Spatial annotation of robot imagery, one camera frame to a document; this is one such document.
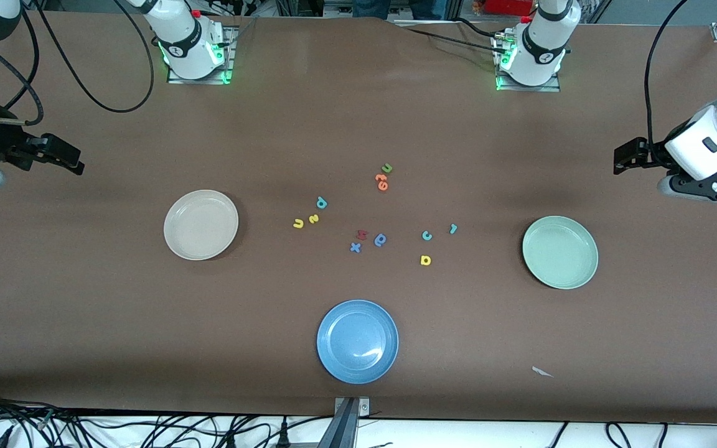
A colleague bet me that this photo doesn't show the pale green plate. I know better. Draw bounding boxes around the pale green plate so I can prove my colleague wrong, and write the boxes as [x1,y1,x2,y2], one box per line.
[522,215,599,291]

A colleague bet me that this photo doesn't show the beige brown plate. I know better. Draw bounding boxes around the beige brown plate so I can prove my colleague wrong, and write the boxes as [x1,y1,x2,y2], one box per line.
[163,189,240,261]

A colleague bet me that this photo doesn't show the red box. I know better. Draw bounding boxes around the red box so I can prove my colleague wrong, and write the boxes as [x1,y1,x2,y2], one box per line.
[485,0,535,17]

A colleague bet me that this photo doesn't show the blue jeans person legs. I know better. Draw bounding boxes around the blue jeans person legs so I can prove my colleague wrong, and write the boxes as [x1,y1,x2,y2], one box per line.
[352,0,445,21]

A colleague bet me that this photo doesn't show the blue plate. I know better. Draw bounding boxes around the blue plate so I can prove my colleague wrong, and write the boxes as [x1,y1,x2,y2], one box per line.
[316,299,400,385]

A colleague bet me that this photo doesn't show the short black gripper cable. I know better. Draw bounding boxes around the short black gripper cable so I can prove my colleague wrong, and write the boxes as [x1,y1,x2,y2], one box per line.
[0,12,45,128]

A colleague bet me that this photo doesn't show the long black looping arm cable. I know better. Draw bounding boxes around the long black looping arm cable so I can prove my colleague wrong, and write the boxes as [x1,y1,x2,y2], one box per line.
[34,0,155,114]

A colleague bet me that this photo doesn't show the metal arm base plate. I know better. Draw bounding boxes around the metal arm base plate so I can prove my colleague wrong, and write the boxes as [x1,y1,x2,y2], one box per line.
[494,31,562,93]
[167,25,236,85]

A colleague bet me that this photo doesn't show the black table cable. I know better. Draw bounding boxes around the black table cable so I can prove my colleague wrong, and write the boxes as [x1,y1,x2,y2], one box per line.
[403,26,504,49]
[455,17,510,38]

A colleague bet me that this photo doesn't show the black floor cable tangle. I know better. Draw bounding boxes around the black floor cable tangle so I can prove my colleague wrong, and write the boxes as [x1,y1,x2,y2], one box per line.
[0,389,334,448]

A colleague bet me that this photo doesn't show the grey metal camera post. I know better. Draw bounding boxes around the grey metal camera post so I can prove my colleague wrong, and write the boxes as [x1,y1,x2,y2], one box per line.
[318,396,372,448]

